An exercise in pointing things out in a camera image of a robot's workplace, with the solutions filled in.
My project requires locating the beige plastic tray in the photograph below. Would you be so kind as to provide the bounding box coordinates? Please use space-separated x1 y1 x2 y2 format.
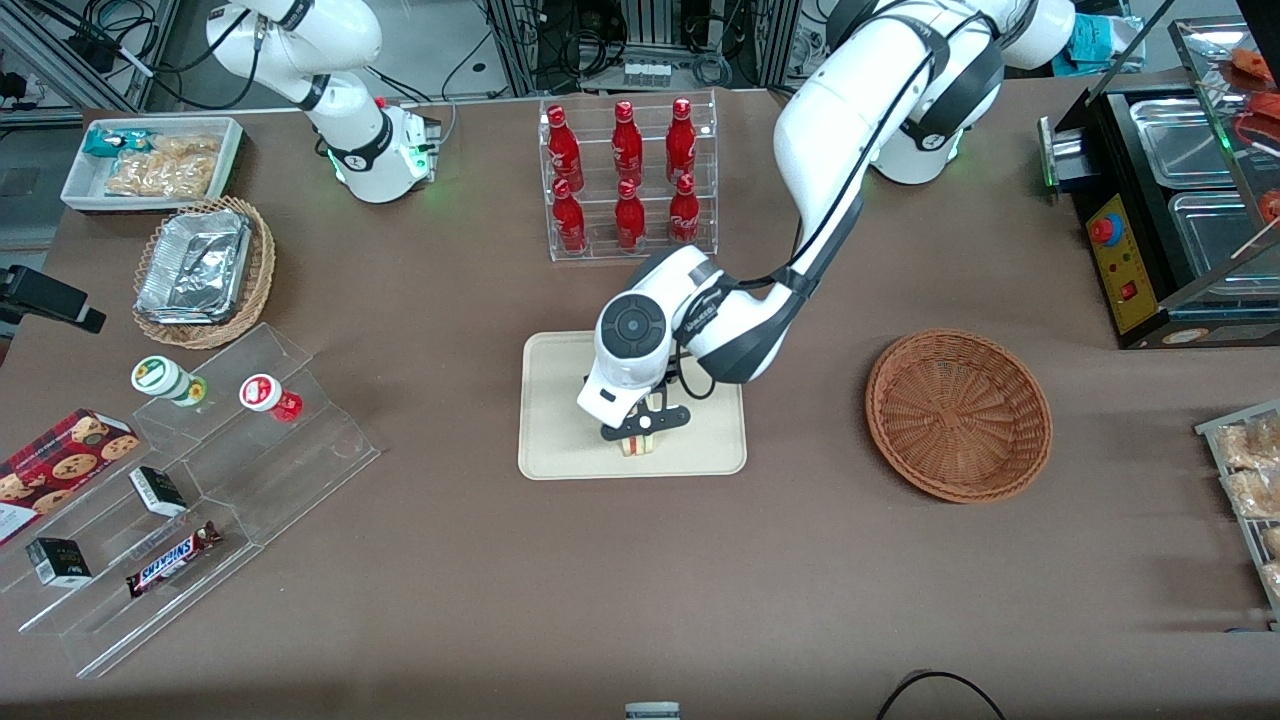
517 331 748 481

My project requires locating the round brown wicker basket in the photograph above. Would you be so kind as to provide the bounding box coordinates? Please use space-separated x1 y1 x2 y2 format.
865 329 1054 504

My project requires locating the small oval wicker basket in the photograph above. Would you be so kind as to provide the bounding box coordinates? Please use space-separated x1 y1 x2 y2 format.
132 196 277 350

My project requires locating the tray with pastries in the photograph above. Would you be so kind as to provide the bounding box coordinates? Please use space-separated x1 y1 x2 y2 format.
1195 400 1280 613

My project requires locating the clear acrylic bottle rack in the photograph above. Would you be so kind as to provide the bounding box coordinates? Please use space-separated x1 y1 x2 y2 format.
538 90 719 263

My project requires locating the red cola bottle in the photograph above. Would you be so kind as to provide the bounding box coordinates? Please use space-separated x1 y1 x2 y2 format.
612 100 644 186
669 173 701 244
552 178 588 253
546 104 585 193
667 97 697 184
615 178 646 251

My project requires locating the clear acrylic stepped display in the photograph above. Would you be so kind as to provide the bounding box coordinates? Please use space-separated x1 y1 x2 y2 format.
0 322 381 679

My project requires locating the red lidded cup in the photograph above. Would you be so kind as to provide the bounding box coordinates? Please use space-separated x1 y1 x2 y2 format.
239 373 304 423

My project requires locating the aluminium foil container stack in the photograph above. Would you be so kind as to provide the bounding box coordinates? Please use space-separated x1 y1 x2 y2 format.
135 208 251 326

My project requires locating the green lidded cup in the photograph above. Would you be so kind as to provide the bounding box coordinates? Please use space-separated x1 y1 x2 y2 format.
131 356 209 408

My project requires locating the small black box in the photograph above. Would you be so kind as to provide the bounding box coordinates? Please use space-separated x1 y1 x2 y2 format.
129 466 188 518
26 537 93 587

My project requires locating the Snickers bar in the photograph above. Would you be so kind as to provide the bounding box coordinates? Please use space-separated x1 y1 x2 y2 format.
125 521 223 599

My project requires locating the black food warmer yellow panel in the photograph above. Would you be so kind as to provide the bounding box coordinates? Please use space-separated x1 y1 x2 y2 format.
1038 0 1280 350

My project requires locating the red cookie box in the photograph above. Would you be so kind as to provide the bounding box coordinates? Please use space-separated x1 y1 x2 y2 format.
0 408 141 546

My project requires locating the teal snack packet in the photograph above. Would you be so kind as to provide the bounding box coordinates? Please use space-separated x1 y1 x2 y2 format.
83 128 151 159

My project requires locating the white rectangular snack bin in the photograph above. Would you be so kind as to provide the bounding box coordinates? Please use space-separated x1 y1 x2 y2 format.
60 116 244 212

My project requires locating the teal bag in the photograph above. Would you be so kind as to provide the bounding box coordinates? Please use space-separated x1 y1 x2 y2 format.
1068 14 1143 73

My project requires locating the steel warmer pan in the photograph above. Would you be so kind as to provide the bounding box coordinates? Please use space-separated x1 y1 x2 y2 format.
1130 98 1243 189
1168 190 1280 283

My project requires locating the black device on stand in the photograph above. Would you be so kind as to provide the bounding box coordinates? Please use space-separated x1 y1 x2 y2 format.
0 265 107 334

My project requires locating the wrapped pastry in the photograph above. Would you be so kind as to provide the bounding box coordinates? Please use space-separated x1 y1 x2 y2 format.
1225 468 1280 519
1215 418 1280 471

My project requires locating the aluminium frame rack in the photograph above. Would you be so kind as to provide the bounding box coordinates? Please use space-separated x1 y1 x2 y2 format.
485 0 806 96

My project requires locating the black looped cable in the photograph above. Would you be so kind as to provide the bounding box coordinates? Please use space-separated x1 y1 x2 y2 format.
877 670 1006 720

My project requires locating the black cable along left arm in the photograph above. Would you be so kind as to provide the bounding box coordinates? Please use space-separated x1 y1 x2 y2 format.
660 30 951 401

